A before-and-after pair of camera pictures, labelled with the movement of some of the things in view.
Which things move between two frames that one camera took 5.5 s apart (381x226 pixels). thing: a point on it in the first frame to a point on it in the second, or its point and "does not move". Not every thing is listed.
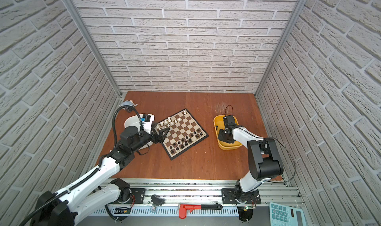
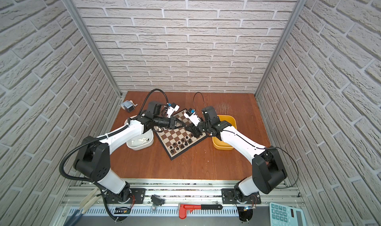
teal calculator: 281,215 does not move
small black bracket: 158,200 does not move
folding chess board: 184,132 does not move
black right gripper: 221,136 to 195,131
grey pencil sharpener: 128,102 does not move
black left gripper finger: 160,131 to 179,123
